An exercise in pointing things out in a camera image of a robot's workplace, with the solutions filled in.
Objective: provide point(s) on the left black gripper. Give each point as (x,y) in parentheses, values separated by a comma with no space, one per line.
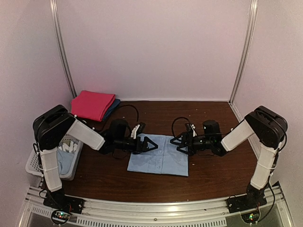
(144,145)

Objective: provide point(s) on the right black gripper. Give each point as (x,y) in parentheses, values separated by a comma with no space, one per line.
(186,136)

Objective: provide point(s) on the light blue shirt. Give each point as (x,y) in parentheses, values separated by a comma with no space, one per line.
(164,160)

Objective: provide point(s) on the blue printed garment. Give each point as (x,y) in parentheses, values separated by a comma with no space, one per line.
(67,153)

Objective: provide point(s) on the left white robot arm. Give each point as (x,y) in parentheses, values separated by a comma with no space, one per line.
(58,129)

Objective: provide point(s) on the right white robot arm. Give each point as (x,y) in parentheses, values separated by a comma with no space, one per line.
(267,126)

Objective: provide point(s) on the white plastic laundry basket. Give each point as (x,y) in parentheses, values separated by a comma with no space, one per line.
(32,166)

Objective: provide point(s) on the folded dark blue cloth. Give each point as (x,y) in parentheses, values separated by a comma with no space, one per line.
(110,110)

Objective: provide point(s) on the folded pink cloth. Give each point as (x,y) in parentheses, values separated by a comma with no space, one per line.
(91,105)

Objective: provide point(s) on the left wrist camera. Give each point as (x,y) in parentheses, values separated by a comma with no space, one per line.
(138,129)

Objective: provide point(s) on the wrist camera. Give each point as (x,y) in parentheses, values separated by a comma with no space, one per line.
(138,129)
(190,129)

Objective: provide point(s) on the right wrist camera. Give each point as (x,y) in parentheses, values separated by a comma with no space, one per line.
(190,129)

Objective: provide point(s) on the aluminium front rail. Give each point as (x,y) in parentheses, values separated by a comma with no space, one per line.
(100,213)

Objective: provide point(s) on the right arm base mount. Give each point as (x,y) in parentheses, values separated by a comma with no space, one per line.
(246,202)

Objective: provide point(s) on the right aluminium corner post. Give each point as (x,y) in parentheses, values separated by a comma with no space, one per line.
(246,47)

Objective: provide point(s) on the aluminium corner post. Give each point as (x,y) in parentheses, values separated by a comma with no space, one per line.
(246,47)
(62,51)

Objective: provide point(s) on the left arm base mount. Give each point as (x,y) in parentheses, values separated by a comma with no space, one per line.
(59,201)

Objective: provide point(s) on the left aluminium corner post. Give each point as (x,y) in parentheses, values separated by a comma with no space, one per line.
(62,51)

